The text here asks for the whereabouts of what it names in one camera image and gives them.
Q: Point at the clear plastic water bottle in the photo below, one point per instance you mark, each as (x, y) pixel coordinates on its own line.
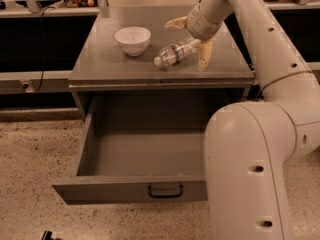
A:
(175, 52)

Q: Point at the white ceramic bowl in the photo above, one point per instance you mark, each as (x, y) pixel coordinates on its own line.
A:
(133, 40)

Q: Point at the small black floor object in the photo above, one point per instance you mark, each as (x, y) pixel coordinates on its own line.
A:
(47, 235)

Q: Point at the black drawer handle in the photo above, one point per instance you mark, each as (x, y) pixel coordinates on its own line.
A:
(165, 193)

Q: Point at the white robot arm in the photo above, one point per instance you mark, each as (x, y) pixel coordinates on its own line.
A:
(246, 144)

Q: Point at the grey open top drawer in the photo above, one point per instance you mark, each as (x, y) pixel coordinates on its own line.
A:
(131, 142)

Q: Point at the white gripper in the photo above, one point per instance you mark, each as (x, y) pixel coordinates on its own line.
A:
(201, 25)

